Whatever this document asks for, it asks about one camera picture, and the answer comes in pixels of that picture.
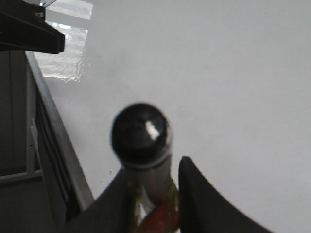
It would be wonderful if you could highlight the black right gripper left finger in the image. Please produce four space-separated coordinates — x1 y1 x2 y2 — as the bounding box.
62 168 135 233

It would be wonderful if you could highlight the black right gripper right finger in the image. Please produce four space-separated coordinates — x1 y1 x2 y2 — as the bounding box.
178 156 270 233

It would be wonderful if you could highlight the white black whiteboard marker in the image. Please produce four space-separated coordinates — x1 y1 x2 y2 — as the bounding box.
111 103 181 233

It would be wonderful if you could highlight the white whiteboard with aluminium frame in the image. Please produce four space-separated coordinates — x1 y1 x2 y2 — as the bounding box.
35 0 311 233

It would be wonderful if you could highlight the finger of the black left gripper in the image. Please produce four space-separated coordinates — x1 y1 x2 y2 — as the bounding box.
0 0 65 54

